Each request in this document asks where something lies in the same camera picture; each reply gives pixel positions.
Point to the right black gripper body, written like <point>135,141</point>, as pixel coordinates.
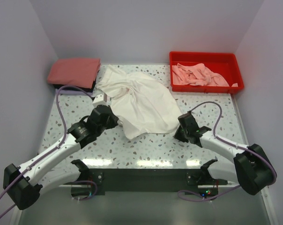
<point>181,134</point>

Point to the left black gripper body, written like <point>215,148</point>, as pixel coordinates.
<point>111,123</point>

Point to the white printed t shirt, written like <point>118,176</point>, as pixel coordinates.
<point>141,103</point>

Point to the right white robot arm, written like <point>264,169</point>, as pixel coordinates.
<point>247,166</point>

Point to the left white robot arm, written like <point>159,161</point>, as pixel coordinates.
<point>22,183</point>

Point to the folded lavender t shirt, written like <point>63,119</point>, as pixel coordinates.
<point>73,92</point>

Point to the folded salmon pink t shirt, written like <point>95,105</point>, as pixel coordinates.
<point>74,62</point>

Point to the folded black t shirt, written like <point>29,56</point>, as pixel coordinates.
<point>80,77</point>

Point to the pink t shirt in bin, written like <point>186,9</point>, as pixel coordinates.
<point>197,75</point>

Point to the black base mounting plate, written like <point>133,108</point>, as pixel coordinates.
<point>100,181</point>

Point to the red plastic bin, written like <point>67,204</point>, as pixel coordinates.
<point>224,64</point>

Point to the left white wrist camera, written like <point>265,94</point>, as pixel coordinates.
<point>100,99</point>

